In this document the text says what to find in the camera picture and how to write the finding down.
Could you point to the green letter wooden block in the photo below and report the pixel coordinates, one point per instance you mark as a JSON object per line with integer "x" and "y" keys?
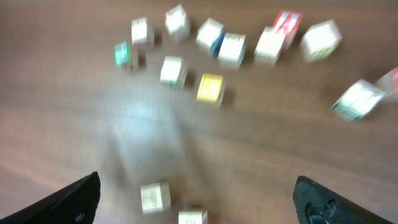
{"x": 125, "y": 56}

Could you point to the white patterned wooden block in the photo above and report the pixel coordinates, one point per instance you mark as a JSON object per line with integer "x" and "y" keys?
{"x": 155, "y": 197}

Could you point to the plain white letter block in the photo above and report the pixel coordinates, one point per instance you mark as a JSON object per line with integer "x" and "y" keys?
{"x": 232, "y": 50}

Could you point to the white block yellow side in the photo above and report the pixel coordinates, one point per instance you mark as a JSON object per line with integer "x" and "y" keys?
{"x": 320, "y": 41}

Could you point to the white block green trim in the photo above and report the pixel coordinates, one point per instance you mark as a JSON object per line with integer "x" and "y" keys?
{"x": 358, "y": 100}

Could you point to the red letter A block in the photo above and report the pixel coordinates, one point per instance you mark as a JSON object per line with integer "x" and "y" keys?
{"x": 287, "y": 22}

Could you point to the white wooden block centre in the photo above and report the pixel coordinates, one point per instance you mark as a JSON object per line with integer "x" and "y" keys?
{"x": 269, "y": 47}

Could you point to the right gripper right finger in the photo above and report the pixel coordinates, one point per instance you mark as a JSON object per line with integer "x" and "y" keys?
{"x": 316, "y": 204}

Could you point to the yellow top wooden block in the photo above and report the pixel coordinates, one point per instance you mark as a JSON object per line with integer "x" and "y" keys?
{"x": 211, "y": 89}

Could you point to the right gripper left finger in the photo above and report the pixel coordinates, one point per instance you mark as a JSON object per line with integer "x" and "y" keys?
{"x": 74, "y": 204}

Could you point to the white block blue side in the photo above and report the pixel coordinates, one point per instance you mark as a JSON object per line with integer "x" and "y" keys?
{"x": 210, "y": 36}

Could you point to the wooden block red letter side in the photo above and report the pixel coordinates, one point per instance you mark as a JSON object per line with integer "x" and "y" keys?
{"x": 193, "y": 217}

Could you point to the white block green side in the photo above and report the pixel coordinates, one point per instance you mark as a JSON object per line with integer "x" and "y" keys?
{"x": 174, "y": 72}

